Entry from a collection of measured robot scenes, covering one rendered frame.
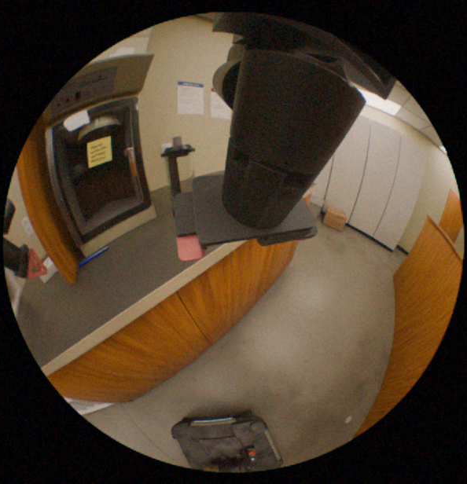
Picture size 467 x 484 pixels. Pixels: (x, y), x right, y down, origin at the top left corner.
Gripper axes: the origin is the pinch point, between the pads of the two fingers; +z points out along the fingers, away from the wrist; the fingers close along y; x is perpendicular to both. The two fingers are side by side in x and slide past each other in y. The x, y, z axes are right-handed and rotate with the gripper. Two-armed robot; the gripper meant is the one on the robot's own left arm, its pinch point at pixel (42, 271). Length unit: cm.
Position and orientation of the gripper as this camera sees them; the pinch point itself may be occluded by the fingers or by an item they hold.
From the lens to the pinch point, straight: 49.4
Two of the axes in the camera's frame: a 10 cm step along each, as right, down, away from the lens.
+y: -9.7, 1.6, -2.0
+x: 2.2, 9.2, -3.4
